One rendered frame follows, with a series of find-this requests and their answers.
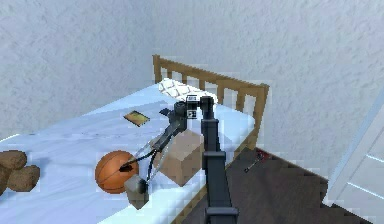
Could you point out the brown teddy bear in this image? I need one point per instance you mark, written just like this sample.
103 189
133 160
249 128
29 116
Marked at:
20 176

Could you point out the orange basketball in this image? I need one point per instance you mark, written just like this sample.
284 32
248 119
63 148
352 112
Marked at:
108 173

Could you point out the yellow brown book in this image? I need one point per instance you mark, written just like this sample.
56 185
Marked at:
136 118

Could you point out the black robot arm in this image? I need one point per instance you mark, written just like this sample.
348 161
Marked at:
214 166

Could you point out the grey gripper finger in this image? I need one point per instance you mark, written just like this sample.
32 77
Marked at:
149 173
128 167

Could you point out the white patterned pillow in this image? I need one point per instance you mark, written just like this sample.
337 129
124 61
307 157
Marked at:
176 89

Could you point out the brown cardboard box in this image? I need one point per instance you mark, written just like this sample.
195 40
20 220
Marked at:
185 156

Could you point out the small grey cube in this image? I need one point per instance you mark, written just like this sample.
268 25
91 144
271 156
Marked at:
135 196

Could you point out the white room door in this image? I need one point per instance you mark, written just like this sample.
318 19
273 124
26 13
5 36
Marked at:
360 173

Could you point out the wooden bed with blue sheet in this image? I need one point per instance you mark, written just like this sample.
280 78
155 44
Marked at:
66 140

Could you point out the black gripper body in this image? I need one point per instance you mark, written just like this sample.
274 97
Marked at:
177 117

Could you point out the small red black object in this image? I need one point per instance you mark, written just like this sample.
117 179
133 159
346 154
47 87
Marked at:
258 158

